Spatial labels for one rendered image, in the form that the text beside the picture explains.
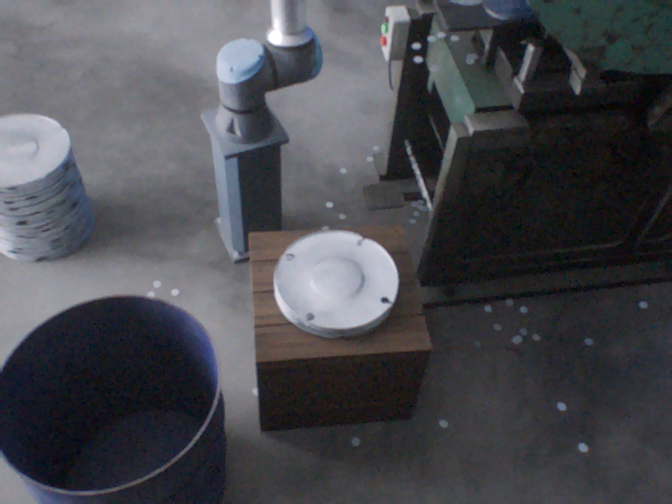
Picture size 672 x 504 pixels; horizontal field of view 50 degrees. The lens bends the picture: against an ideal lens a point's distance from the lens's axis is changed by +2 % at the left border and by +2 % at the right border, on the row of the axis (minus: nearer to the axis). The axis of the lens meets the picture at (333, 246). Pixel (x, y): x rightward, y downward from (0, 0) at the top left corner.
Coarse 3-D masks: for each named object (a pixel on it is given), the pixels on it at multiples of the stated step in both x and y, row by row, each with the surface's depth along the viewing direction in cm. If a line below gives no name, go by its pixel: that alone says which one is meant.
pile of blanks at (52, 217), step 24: (72, 168) 204; (0, 192) 192; (24, 192) 193; (48, 192) 198; (72, 192) 206; (0, 216) 199; (24, 216) 200; (48, 216) 203; (72, 216) 210; (0, 240) 210; (24, 240) 207; (48, 240) 209; (72, 240) 215
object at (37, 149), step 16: (0, 128) 205; (16, 128) 205; (32, 128) 205; (48, 128) 206; (0, 144) 200; (16, 144) 200; (32, 144) 200; (48, 144) 202; (64, 144) 202; (0, 160) 196; (16, 160) 196; (32, 160) 197; (48, 160) 198; (0, 176) 193; (16, 176) 193; (32, 176) 193
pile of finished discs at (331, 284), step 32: (288, 256) 172; (320, 256) 171; (352, 256) 172; (384, 256) 172; (288, 288) 165; (320, 288) 165; (352, 288) 165; (384, 288) 166; (320, 320) 160; (352, 320) 160
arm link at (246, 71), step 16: (224, 48) 175; (240, 48) 174; (256, 48) 174; (224, 64) 172; (240, 64) 171; (256, 64) 172; (272, 64) 175; (224, 80) 174; (240, 80) 172; (256, 80) 174; (272, 80) 177; (224, 96) 179; (240, 96) 176; (256, 96) 178
